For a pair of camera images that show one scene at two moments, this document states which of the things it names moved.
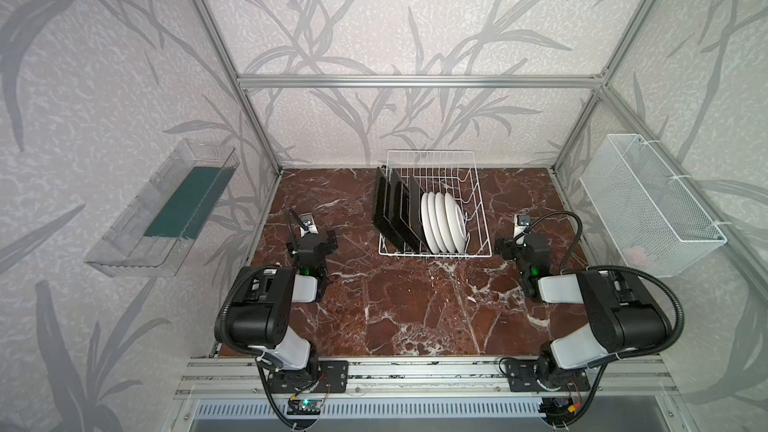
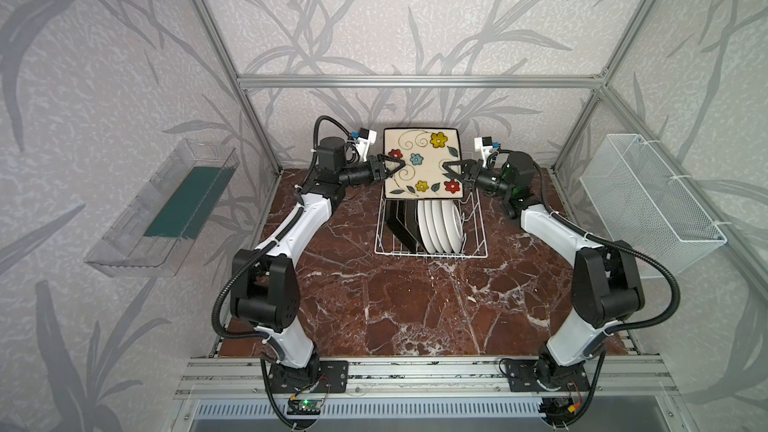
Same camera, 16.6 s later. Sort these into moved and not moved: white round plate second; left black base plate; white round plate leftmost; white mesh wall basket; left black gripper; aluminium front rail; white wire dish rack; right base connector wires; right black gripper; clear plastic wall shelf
Moved: white wire dish rack; right black gripper; left black gripper
Not moved: right base connector wires; aluminium front rail; left black base plate; white round plate second; white round plate leftmost; clear plastic wall shelf; white mesh wall basket
